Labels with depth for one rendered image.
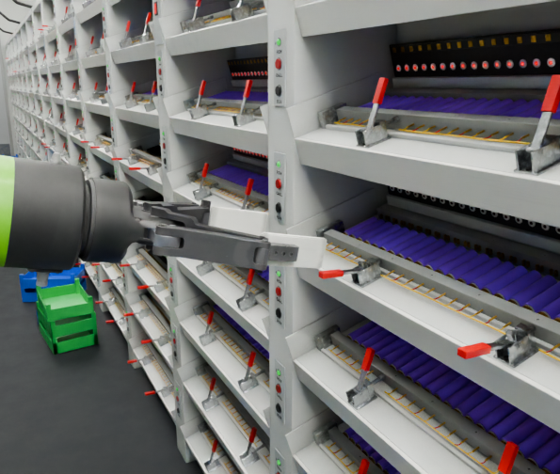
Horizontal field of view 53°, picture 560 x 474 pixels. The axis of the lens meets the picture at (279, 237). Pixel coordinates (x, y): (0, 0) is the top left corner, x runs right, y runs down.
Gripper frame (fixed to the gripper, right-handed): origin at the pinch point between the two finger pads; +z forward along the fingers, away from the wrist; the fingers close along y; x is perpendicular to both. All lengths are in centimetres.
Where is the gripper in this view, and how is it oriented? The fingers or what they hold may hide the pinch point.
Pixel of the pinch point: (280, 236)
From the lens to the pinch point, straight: 59.6
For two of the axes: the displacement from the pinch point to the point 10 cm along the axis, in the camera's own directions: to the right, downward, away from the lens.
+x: 1.8, -9.7, -1.6
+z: 8.7, 0.8, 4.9
